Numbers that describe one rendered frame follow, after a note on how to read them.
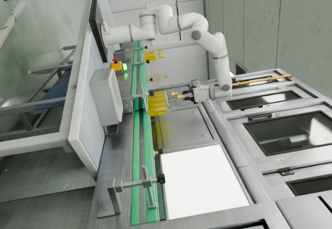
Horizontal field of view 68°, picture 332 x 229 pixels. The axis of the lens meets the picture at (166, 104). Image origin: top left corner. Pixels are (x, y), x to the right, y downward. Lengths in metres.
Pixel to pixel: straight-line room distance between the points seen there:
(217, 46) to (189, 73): 6.43
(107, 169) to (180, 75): 6.83
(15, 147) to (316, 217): 0.90
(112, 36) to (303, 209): 1.21
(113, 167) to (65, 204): 0.35
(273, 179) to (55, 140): 0.92
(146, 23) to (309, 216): 1.19
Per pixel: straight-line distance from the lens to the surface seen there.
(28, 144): 0.99
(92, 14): 1.42
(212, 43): 1.33
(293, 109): 1.78
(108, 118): 1.16
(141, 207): 0.87
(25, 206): 1.38
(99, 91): 1.11
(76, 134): 0.88
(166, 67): 7.58
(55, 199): 1.32
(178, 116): 1.62
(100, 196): 0.92
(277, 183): 1.22
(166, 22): 1.42
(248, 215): 0.58
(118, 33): 1.46
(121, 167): 1.00
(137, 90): 1.43
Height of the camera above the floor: 1.03
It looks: 2 degrees up
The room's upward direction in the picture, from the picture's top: 80 degrees clockwise
